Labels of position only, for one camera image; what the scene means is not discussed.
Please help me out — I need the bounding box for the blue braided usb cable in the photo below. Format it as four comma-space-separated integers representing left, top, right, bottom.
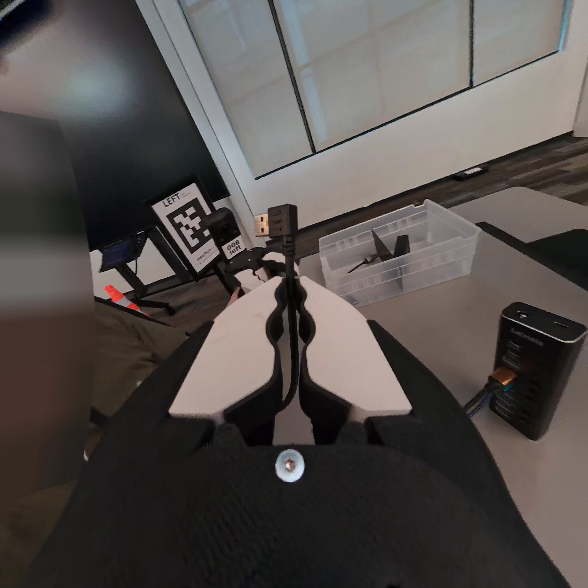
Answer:
465, 385, 514, 418

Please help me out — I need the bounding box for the black framed tag sign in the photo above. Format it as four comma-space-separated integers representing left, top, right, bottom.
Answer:
89, 174, 230, 318

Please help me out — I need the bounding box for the black angled usb cable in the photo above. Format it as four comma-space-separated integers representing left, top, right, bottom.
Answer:
254, 203, 301, 412

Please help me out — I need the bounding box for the large frosted glass window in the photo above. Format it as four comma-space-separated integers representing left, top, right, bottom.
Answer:
177, 0, 575, 180

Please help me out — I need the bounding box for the clear plastic bin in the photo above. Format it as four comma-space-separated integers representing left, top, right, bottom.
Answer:
318, 199, 481, 309

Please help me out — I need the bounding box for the small black monitor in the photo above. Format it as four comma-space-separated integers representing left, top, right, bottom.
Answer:
99, 233, 139, 273

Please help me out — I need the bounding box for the large black display panel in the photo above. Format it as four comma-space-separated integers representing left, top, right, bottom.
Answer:
0, 0, 230, 253

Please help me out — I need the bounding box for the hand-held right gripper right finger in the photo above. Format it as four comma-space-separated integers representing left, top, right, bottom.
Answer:
295, 276, 413, 422

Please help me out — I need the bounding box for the black usb hub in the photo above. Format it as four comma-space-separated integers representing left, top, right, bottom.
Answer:
489, 302, 588, 442

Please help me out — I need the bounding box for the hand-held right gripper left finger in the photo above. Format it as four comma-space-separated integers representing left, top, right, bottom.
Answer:
168, 276, 289, 422

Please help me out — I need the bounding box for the orange traffic cone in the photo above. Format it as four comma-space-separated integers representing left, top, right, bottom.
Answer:
105, 285, 152, 319

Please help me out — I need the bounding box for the gold plug black usb cable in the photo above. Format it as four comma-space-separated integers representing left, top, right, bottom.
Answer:
463, 367, 519, 414

